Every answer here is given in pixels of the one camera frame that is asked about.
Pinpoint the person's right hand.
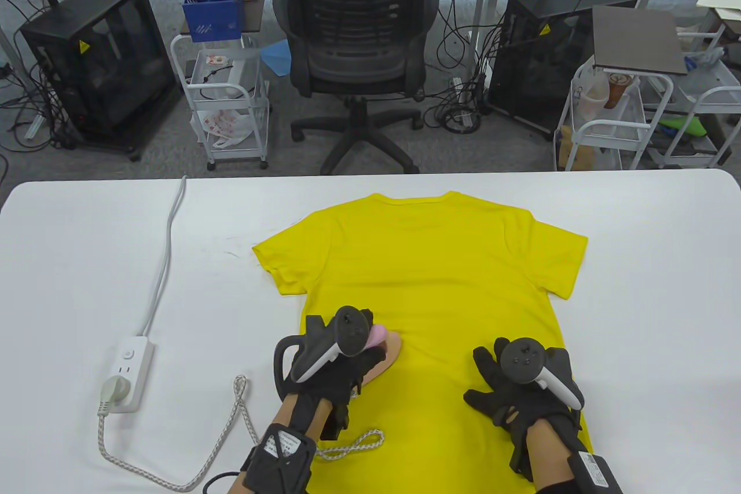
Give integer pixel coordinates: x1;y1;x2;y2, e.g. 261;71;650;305
463;338;585;480

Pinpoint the person's left hand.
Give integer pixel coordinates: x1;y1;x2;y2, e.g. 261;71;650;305
281;309;387;442

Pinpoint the grey white controller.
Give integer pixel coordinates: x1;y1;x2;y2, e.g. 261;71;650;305
499;338;584;411
273;306;374;402

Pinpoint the pink electric iron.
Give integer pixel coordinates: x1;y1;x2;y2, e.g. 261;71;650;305
362;325;403;387

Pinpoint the yellow t-shirt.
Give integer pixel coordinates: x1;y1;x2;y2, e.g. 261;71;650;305
252;191;589;494

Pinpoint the white braided iron cord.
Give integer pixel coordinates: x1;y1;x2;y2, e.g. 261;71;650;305
96;375;386;489

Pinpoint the person's right forearm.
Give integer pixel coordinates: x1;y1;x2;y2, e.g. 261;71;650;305
528;419;591;494

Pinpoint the black wrist sensor box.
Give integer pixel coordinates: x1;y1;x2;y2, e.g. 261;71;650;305
567;451;623;494

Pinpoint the brown paper bag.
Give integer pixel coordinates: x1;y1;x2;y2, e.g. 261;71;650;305
557;126;597;170

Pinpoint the white metal cart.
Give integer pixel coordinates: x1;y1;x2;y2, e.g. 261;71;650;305
643;42;741;169
170;0;271;171
554;57;675;171

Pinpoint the white printed plastic bag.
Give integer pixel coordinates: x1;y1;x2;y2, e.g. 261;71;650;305
197;109;254;148

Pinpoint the white table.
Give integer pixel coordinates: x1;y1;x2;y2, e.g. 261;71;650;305
0;169;741;494

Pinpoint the translucent plastic jug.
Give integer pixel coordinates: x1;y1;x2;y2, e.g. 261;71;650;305
579;74;608;118

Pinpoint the black mesh office chair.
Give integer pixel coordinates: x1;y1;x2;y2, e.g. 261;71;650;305
272;0;441;175

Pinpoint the blue cloth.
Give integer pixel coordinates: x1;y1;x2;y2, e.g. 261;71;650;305
259;41;293;76

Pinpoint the black computer case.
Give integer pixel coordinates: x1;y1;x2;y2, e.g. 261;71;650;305
485;0;637;140
20;0;177;162

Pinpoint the brown coffee cup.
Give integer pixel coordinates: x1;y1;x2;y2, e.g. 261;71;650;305
605;72;629;109

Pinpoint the green plastic item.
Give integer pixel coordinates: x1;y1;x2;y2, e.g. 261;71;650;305
660;118;708;138

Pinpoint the dark brown board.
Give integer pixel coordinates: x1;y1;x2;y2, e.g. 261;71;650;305
592;5;688;76

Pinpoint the black strapped wrist tracker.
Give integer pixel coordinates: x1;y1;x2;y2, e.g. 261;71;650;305
240;423;318;494

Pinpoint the grey power strip cable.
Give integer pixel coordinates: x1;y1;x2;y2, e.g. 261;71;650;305
141;175;187;338

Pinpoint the bundle of black cables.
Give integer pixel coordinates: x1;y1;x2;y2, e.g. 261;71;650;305
423;71;493;136
0;63;76;153

